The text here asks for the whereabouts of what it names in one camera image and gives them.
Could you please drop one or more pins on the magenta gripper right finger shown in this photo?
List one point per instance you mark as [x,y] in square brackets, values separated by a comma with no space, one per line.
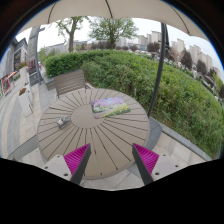
[151,165]

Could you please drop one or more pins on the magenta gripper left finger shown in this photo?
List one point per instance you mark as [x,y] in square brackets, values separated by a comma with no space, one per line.
[70,167]

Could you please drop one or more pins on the grey computer mouse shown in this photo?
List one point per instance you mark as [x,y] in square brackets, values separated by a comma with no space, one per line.
[63,121]

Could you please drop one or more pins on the colourful floral mouse pad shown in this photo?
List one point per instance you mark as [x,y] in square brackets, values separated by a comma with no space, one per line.
[109,107]

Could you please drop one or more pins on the round slatted outdoor table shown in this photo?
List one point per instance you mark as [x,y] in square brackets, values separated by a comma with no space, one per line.
[111,138]

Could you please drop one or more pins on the green trimmed hedge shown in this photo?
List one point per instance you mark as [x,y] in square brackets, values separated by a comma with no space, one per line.
[180,102]

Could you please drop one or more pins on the white planter box with flowers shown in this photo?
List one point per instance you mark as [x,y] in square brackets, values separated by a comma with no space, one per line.
[25,99]

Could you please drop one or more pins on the grey slatted outdoor chair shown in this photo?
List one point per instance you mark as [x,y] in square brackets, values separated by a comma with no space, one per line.
[70,82]

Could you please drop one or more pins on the dark curved umbrella pole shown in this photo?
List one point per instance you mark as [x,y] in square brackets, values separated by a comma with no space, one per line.
[160,67]

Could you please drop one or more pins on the grey street pole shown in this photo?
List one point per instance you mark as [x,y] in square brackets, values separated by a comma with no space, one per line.
[38,30]

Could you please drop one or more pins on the beige patio umbrella canopy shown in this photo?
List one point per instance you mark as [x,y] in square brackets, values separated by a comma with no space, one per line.
[157,10]

